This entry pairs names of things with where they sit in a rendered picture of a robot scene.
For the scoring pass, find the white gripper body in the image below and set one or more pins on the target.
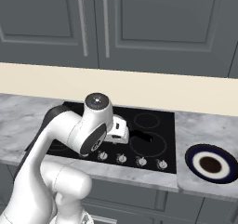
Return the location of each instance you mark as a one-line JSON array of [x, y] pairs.
[[121, 138]]

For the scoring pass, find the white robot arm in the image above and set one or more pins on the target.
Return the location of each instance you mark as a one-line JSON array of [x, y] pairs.
[[46, 159]]

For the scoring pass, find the silver hob knob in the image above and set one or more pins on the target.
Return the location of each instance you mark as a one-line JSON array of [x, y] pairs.
[[161, 164], [102, 155], [121, 158], [141, 161]]

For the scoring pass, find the black glass hob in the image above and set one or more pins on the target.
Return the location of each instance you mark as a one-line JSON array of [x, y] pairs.
[[161, 122]]

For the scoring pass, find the grey drawer front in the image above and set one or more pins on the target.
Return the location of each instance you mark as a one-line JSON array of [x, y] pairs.
[[124, 192]]

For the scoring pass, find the dark blue white plate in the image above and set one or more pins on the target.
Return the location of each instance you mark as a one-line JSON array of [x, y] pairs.
[[190, 159]]

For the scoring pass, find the grey base cupboard front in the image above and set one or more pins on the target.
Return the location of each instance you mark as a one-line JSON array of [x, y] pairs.
[[218, 210]]

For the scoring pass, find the wide grey wall cupboard door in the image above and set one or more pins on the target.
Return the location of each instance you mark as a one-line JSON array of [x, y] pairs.
[[167, 17]]

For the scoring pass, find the narrow grey wall cupboard door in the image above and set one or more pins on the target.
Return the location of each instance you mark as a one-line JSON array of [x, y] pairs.
[[234, 63]]

